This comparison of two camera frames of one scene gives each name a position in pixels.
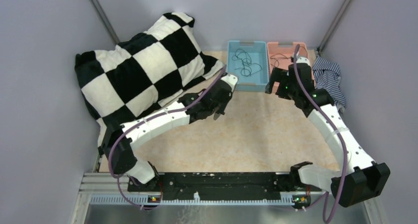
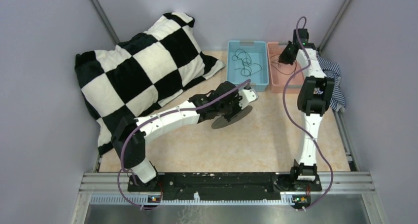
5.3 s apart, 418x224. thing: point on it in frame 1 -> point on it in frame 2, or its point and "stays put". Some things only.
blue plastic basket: (249, 63) stays put
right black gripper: (278, 75) -> (282, 57)
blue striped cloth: (327, 75) stays put
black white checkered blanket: (146, 73) stays put
